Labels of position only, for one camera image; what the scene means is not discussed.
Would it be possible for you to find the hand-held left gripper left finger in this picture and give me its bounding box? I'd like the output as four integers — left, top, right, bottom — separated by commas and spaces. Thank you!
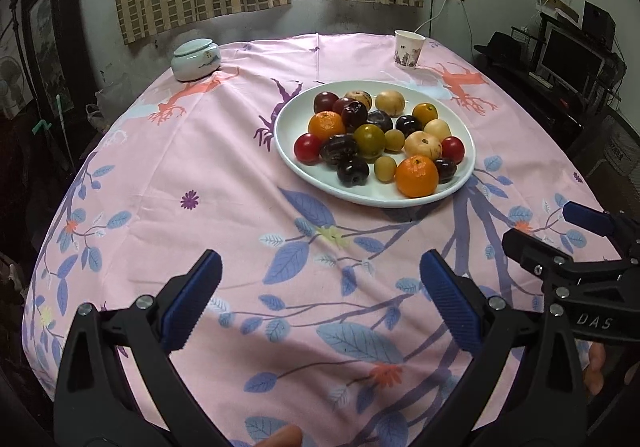
52, 249, 231, 447

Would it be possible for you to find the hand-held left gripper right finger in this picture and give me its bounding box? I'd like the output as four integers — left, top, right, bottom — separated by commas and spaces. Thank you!
415, 249, 587, 447

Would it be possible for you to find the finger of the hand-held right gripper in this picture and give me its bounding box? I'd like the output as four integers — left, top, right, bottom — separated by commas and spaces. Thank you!
562, 201, 640, 253
501, 227, 622, 288

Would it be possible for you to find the dark purple plum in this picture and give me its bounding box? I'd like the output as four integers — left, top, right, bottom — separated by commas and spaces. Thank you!
336, 158, 371, 188
434, 158, 458, 184
366, 110, 394, 132
395, 115, 423, 138

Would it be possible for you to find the orange tangerine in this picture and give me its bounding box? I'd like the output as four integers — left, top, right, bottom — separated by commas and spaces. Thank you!
307, 110, 347, 140
395, 154, 440, 198

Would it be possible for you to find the small green plum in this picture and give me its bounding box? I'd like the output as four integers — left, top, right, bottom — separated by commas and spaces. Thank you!
374, 156, 398, 183

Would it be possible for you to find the pale yellow pepino melon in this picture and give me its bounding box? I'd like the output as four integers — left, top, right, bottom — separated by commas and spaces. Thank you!
404, 131, 443, 161
424, 118, 452, 142
374, 91, 406, 118

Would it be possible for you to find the pale green oval plate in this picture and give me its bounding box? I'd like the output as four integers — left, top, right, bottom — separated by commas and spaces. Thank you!
273, 80, 476, 208

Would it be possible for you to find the yellow-orange mandarin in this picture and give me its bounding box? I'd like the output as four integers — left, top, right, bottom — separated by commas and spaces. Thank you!
412, 102, 440, 126

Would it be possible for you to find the green mandarin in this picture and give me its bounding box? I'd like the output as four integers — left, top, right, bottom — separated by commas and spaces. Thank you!
353, 124, 386, 160

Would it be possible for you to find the purple passion fruit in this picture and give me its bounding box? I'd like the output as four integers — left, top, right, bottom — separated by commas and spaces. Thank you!
341, 102, 369, 128
320, 134, 358, 166

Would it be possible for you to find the person's right hand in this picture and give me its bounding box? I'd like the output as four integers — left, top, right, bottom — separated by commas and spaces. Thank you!
581, 342, 609, 396

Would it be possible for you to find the person's left hand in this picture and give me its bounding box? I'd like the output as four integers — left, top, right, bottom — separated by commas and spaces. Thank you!
248, 424, 304, 447

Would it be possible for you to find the black computer desk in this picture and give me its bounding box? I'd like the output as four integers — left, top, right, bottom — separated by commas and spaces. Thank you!
480, 12, 626, 148

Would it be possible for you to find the pink floral tablecloth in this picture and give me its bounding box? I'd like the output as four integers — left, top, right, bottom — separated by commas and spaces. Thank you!
22, 32, 618, 447

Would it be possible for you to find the computer monitor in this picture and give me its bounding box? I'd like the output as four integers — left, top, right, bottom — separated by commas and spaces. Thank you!
538, 24, 608, 88

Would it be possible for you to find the black hat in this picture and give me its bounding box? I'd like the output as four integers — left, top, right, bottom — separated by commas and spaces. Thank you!
474, 32, 526, 62

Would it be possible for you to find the black speaker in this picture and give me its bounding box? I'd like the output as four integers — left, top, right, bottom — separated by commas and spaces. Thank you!
582, 1, 617, 45

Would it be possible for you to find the clear plastic bag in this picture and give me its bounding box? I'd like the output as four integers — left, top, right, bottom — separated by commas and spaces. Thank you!
86, 87, 113, 132

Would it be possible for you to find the printed paper cup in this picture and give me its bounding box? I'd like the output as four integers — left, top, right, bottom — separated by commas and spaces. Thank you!
393, 30, 426, 70

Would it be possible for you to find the pale green lidded ceramic jar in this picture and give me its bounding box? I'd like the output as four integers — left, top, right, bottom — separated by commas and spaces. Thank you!
170, 38, 222, 82

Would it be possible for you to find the white electric fan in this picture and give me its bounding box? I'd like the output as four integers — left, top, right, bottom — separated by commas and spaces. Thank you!
0, 57, 33, 118

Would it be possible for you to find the dark wooden stand pole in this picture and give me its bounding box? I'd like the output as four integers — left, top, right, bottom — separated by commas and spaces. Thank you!
7, 0, 26, 78

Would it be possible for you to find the white mop handle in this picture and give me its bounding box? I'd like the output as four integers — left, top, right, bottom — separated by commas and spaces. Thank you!
32, 94, 76, 168

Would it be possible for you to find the white power cable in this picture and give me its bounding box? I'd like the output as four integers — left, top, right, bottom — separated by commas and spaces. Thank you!
414, 0, 451, 35

